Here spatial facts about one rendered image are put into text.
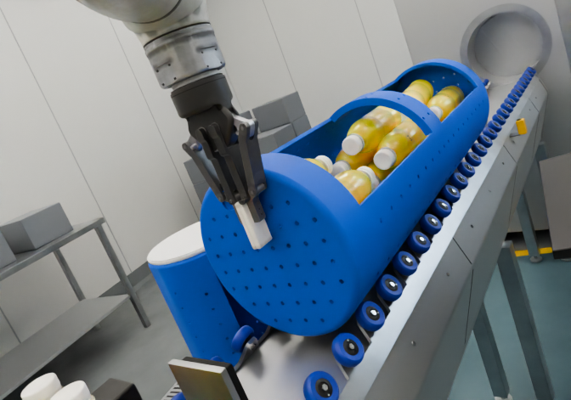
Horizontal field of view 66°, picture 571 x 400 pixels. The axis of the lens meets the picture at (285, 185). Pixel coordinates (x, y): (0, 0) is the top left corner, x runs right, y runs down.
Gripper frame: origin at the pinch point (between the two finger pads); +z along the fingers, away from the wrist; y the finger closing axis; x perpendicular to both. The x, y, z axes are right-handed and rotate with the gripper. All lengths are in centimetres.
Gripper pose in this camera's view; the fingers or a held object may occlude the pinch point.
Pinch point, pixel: (253, 222)
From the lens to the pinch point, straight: 61.4
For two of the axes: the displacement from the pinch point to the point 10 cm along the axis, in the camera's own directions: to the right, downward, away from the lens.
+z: 3.5, 9.1, 2.1
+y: 7.6, -1.5, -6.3
